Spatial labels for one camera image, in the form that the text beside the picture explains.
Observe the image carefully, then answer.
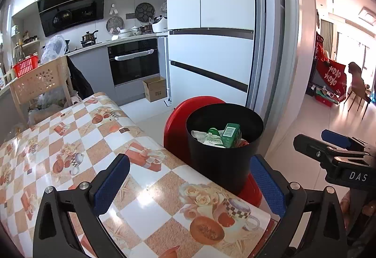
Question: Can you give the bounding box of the small cardboard box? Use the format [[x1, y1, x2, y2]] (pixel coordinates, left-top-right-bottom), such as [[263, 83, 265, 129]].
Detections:
[[142, 76, 168, 103]]

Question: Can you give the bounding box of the black cooking pot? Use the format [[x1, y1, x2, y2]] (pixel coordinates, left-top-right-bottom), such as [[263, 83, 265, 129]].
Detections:
[[81, 29, 99, 46]]

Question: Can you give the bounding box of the red plastic basket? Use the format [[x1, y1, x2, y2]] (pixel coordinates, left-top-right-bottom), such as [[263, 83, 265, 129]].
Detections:
[[12, 56, 40, 78]]

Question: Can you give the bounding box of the ceiling air vent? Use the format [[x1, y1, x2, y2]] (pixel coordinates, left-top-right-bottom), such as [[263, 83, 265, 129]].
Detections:
[[358, 7, 376, 25]]

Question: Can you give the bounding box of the dark round wall tray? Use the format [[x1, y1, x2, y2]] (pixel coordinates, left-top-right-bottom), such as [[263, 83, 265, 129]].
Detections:
[[134, 2, 155, 23]]

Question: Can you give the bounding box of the green drink carton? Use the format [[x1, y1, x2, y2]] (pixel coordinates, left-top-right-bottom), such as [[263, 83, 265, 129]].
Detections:
[[221, 123, 242, 149]]

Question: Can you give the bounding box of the black range hood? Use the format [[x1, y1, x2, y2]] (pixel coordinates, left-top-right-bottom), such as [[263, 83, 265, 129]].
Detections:
[[37, 0, 107, 37]]

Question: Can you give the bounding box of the grey curtain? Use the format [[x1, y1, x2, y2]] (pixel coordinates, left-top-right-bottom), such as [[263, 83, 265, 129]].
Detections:
[[320, 19, 334, 61]]

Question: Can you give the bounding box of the round metal tray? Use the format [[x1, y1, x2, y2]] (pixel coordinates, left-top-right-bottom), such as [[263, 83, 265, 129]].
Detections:
[[106, 16, 124, 33]]

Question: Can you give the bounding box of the white rice cooker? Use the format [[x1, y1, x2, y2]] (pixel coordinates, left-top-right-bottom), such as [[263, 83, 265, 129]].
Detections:
[[151, 15, 168, 33]]

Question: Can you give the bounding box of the red plastic stool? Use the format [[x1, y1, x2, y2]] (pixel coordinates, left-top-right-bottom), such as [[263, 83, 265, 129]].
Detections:
[[163, 96, 263, 208]]

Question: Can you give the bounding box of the black built-in oven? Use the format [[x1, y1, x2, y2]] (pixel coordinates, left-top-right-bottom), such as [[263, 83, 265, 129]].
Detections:
[[106, 38, 161, 87]]

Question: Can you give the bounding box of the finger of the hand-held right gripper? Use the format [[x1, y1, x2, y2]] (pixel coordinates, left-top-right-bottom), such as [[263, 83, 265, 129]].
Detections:
[[321, 129, 376, 153], [293, 134, 371, 163]]

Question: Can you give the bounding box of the person's right hand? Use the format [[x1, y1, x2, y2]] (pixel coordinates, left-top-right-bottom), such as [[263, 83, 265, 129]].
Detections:
[[341, 190, 376, 229]]

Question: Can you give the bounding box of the beige plastic chair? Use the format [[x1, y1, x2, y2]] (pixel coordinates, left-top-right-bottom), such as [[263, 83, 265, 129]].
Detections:
[[9, 56, 74, 113]]

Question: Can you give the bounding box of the black trash bin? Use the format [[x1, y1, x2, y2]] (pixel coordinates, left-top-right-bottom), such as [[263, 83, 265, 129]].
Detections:
[[186, 103, 264, 195]]

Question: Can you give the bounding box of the black jacket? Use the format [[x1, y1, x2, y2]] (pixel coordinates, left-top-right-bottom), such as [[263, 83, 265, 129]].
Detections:
[[66, 55, 94, 100]]

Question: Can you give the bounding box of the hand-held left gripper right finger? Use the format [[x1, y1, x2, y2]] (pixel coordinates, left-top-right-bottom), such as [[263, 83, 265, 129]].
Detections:
[[250, 154, 349, 258]]

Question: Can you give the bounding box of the white tissue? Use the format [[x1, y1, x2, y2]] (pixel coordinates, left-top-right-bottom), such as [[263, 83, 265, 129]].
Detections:
[[191, 129, 208, 144]]

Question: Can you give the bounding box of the grey plastic bag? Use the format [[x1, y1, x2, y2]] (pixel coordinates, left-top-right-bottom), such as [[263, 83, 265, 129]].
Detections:
[[28, 92, 84, 126]]

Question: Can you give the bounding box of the kitchen spice rack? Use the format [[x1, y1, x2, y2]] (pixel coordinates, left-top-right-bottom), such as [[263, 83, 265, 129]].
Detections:
[[12, 32, 42, 61]]

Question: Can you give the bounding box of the green white packet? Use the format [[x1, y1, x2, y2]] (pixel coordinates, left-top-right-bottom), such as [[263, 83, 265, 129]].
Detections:
[[204, 128, 226, 147]]

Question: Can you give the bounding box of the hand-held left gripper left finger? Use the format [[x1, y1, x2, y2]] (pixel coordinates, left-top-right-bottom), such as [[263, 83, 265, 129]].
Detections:
[[33, 154, 131, 258]]

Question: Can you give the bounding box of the white translucent plastic bag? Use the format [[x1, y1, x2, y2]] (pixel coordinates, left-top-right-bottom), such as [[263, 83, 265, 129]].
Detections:
[[40, 35, 67, 64]]

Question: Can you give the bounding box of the red printed bag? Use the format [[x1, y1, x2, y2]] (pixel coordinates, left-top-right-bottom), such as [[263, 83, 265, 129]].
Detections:
[[316, 32, 347, 106]]

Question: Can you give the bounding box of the brown wooden chair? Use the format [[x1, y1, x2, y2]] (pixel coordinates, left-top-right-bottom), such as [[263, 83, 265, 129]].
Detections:
[[344, 62, 373, 113]]

